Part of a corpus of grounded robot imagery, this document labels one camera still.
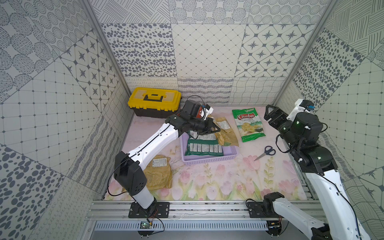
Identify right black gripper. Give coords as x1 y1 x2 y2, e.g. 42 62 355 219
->
264 104 301 152

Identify gold chip bag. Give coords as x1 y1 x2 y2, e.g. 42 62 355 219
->
210 116 239 147
144 155 173 191

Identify dark green snack bag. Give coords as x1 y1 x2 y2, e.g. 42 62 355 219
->
185 131 224 157

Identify green Chuba chip bag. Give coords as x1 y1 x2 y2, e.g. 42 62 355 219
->
232 108 266 143

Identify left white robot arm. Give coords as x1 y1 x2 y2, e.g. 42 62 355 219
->
111 100 221 216

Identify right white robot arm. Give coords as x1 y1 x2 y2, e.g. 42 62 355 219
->
262 100 370 240

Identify purple plastic basket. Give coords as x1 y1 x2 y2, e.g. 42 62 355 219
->
180 133 239 166

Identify yellow black toolbox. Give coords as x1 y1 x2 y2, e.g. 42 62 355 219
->
128 88 182 119

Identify right circuit board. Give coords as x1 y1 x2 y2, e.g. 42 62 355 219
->
266 221 282 237

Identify left green circuit board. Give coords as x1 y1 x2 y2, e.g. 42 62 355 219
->
140 221 152 229

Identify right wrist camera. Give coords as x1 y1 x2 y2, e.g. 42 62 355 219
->
287 99 315 121

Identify black handled scissors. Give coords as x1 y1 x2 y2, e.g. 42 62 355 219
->
254 146 276 161

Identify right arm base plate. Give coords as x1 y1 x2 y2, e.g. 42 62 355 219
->
245 199 268 219

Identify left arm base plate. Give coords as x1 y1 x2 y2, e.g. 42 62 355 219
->
129 201 170 219

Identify aluminium mounting rail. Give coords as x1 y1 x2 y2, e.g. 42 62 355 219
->
86 199 334 232

